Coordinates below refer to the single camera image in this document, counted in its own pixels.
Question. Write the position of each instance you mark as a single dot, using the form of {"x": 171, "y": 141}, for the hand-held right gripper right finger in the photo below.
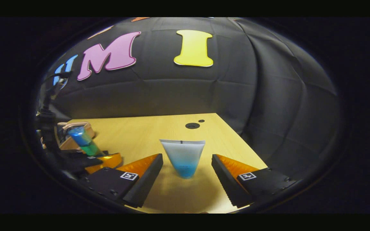
{"x": 225, "y": 183}

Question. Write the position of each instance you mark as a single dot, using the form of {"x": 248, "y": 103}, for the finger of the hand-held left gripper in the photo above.
{"x": 106, "y": 162}

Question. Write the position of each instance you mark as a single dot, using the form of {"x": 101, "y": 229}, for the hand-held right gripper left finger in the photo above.
{"x": 146, "y": 183}

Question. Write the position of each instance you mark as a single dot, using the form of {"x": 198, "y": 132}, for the blue skin care bottle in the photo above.
{"x": 82, "y": 139}

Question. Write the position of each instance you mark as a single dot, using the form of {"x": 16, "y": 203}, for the translucent blue skin care tube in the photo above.
{"x": 183, "y": 157}

